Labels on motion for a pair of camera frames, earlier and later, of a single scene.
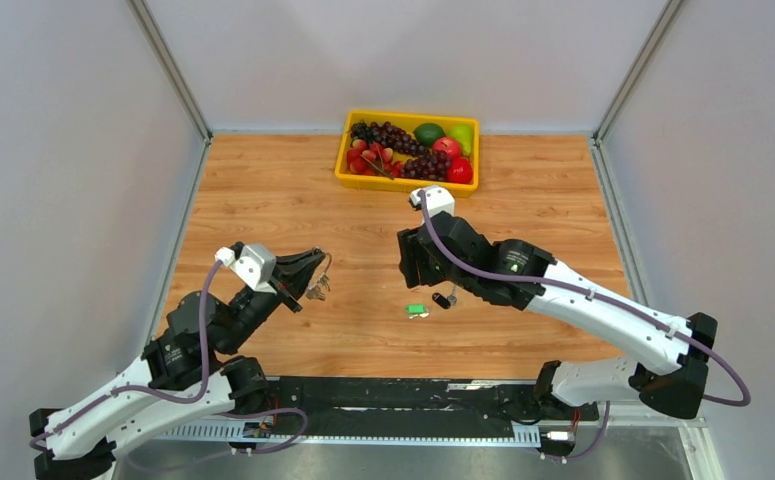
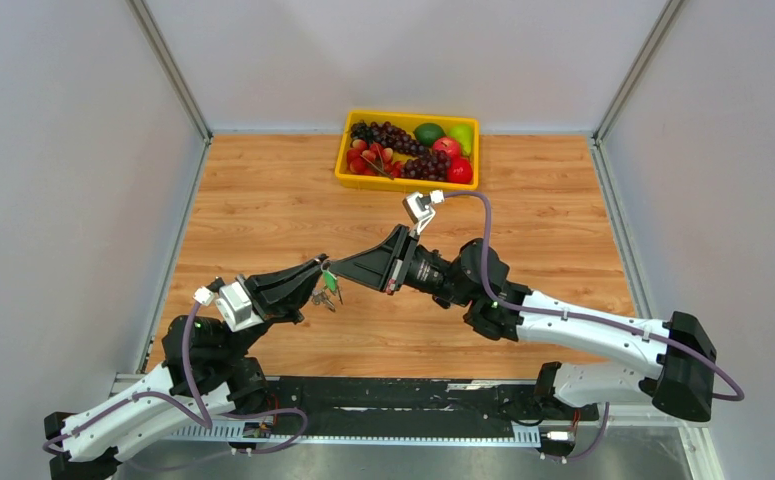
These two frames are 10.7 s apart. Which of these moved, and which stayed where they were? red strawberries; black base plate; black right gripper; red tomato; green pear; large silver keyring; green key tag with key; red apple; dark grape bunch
Moved: green key tag with key; black right gripper; large silver keyring
Stayed: red tomato; red apple; black base plate; green pear; dark grape bunch; red strawberries
